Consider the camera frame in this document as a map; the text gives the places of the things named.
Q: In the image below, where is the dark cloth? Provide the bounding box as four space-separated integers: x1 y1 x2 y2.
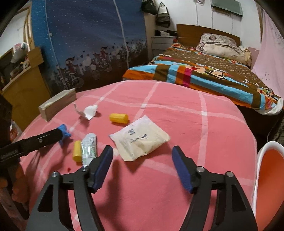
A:
154 29 177 37

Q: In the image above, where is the grey hanging bag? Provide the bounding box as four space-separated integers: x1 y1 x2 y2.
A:
155 2 171 26

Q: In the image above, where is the orange bucket with white rim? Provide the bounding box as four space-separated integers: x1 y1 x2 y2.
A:
253 141 284 231

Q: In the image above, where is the wooden bed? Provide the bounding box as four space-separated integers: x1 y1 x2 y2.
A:
122 24 284 136

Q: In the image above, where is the white nightstand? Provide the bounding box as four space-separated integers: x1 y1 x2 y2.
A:
151 36 176 58

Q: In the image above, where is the wooden shelf frame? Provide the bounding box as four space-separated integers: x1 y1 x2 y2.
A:
22 7 36 50

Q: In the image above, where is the white plastic packet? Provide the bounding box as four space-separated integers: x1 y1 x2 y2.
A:
109 115 171 162

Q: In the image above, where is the wooden cabinet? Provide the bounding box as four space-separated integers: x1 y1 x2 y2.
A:
0 47 51 131

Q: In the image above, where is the wooden block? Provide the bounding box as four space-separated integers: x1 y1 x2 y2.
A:
38 88 77 122

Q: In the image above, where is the white tissue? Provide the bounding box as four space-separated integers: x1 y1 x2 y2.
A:
73 102 98 121

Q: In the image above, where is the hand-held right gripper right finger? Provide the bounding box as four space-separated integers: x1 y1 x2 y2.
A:
172 145 259 231

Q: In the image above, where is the pink checked blanket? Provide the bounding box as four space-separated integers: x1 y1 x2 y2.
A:
19 80 259 231

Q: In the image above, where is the yellow plastic cylinder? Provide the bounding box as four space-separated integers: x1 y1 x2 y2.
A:
73 140 82 162
110 113 129 124

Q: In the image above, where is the colourful printed bedspread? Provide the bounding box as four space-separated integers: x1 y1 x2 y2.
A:
122 43 284 115

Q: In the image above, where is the wall television with green cover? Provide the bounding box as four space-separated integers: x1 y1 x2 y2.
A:
211 0 243 16

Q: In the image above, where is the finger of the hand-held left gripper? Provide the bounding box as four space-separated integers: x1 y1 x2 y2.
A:
21 124 72 154

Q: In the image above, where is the white squeeze tube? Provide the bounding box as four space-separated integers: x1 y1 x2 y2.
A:
81 133 98 166

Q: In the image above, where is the blue fabric wardrobe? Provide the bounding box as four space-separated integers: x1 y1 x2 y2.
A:
31 0 149 94

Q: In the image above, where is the beige pillow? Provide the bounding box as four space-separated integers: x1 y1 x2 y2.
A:
203 43 247 60

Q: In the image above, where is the floral pillow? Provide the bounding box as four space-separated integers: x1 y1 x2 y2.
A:
196 33 238 50

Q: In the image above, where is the pink hanging sheet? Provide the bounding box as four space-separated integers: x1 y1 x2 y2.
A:
252 7 284 87

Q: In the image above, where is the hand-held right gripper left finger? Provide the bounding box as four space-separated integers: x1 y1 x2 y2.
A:
25 145 114 231

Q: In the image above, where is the black hanging bag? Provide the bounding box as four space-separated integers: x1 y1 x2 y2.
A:
141 0 158 15

